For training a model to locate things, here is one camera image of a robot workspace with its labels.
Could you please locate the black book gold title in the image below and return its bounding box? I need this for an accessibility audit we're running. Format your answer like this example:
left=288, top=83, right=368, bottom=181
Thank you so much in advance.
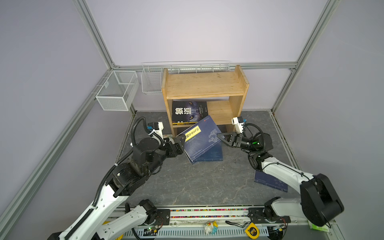
left=172, top=122, right=197, bottom=126

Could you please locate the blue folder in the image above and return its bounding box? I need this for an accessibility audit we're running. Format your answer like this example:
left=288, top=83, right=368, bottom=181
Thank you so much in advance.
left=254, top=171, right=288, bottom=193
left=189, top=144, right=224, bottom=165
left=181, top=116, right=222, bottom=161

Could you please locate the blue folder front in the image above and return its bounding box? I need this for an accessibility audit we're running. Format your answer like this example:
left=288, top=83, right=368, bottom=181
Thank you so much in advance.
left=181, top=116, right=222, bottom=161

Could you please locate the dark wolf cover book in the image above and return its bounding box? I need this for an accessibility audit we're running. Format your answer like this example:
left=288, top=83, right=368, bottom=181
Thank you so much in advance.
left=172, top=101, right=209, bottom=122

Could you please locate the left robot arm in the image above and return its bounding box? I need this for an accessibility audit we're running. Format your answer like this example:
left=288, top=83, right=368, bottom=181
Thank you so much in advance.
left=49, top=117, right=186, bottom=240

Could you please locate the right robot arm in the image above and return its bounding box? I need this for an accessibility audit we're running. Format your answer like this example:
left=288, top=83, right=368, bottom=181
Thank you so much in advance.
left=217, top=125, right=345, bottom=227

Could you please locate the wooden two-tier shelf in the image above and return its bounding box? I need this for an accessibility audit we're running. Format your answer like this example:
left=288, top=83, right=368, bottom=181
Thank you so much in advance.
left=162, top=65, right=250, bottom=136

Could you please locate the white mesh box basket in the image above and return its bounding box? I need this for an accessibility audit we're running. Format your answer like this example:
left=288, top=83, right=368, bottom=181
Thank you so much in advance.
left=96, top=71, right=139, bottom=112

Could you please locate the yellow tape measure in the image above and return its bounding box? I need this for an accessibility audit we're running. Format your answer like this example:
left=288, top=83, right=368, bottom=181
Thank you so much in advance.
left=245, top=223, right=260, bottom=240

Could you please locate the small colourful toy figure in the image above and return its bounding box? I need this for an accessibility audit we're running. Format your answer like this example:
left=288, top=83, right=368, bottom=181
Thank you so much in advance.
left=204, top=221, right=219, bottom=235

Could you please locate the green white small box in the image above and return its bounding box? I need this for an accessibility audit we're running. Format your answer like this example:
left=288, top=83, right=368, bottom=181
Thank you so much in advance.
left=310, top=224, right=330, bottom=233

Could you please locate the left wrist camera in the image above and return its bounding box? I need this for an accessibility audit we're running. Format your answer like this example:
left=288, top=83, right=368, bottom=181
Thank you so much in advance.
left=147, top=122, right=164, bottom=140

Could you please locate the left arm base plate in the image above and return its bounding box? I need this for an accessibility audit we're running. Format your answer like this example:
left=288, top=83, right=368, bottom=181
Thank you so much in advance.
left=144, top=209, right=171, bottom=226

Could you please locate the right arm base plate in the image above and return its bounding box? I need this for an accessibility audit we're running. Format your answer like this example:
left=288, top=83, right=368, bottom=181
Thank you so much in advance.
left=247, top=207, right=291, bottom=224

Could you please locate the white wire rack basket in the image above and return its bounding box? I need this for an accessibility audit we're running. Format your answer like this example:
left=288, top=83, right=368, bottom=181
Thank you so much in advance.
left=141, top=61, right=231, bottom=95

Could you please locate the aluminium rail with cable duct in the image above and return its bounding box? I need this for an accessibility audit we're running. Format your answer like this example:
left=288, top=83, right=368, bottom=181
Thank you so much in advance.
left=77, top=203, right=346, bottom=240

